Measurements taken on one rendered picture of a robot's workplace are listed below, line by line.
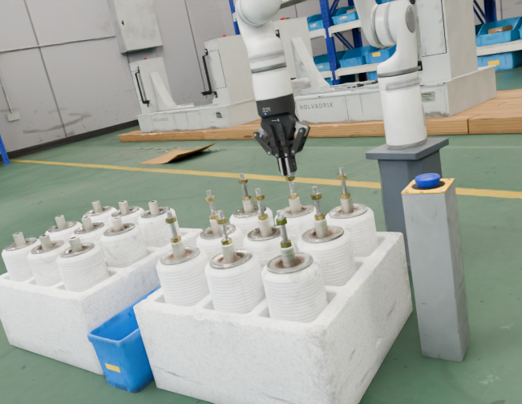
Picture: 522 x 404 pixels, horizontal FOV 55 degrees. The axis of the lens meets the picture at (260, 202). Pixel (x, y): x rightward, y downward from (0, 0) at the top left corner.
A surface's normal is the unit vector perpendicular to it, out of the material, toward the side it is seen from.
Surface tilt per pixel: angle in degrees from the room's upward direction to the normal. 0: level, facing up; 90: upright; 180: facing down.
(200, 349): 90
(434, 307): 90
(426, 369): 0
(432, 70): 90
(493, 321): 0
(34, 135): 90
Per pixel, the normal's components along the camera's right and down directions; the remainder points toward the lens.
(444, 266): -0.53, 0.33
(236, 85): 0.65, 0.08
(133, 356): 0.82, 0.03
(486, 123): -0.74, 0.32
